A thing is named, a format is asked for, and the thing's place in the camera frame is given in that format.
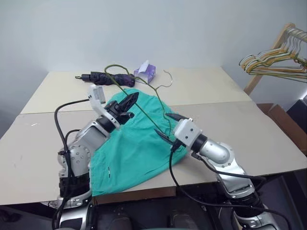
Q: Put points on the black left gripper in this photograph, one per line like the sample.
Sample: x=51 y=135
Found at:
x=115 y=110

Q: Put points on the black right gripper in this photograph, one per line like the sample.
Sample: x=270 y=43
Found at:
x=173 y=141

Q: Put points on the green shorts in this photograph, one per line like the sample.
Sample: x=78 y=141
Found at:
x=134 y=148

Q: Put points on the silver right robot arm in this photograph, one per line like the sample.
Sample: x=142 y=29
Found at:
x=220 y=153

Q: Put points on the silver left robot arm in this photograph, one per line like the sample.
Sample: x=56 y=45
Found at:
x=93 y=134

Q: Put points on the black purple folded umbrella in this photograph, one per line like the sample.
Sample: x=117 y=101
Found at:
x=120 y=79

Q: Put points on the purple tissue box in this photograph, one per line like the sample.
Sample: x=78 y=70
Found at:
x=145 y=72

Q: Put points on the wooden clothes rack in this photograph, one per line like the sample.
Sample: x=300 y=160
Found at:
x=278 y=40

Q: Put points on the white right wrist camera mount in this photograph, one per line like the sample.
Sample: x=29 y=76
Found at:
x=187 y=130

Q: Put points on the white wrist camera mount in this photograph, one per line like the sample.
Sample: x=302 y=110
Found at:
x=187 y=130
x=96 y=94

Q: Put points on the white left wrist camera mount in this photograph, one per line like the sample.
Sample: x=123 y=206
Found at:
x=96 y=94

